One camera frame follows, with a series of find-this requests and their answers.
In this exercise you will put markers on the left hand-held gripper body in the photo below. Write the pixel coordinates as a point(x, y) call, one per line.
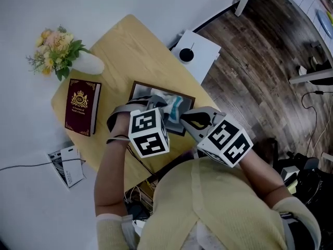
point(145, 129)

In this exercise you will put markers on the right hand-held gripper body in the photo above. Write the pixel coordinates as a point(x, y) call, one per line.
point(226, 142)

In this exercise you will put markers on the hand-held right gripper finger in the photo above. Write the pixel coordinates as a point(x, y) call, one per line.
point(205, 111)
point(193, 134)

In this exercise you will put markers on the light blue cloth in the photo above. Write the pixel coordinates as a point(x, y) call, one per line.
point(173, 105)

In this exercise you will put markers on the brown box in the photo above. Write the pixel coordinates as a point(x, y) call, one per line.
point(139, 90)

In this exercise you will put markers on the person's right forearm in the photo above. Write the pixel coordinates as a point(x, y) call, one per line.
point(260, 178)

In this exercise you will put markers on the person's left forearm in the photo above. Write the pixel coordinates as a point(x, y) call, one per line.
point(112, 176)

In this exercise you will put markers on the grey box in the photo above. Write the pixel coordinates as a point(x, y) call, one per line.
point(288, 173)

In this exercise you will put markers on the black wristband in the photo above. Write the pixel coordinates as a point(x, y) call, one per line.
point(117, 139)

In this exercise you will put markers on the light wooden side table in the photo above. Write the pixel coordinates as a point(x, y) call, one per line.
point(125, 56)

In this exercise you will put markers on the white round cup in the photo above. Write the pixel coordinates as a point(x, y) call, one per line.
point(186, 54)

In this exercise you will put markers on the white square cabinet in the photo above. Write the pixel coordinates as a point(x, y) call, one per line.
point(203, 48)

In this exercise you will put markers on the person's pale yellow cardigan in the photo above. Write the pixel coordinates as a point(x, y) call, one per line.
point(221, 204)

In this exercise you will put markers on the dark red hardcover book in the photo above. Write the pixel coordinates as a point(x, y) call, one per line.
point(80, 105)

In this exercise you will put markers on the white textured vase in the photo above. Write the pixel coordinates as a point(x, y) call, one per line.
point(89, 64)

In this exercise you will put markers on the yellow sticky notes pad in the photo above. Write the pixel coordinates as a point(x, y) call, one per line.
point(292, 187)

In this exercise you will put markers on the black office chair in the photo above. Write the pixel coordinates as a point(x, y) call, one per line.
point(309, 181)

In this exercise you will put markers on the yellow and pink flower bouquet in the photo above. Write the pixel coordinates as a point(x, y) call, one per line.
point(56, 51)

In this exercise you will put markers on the blue oval plate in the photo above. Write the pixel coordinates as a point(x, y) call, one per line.
point(323, 22)

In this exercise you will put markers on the yellow banana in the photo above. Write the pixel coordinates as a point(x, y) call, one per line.
point(330, 18)

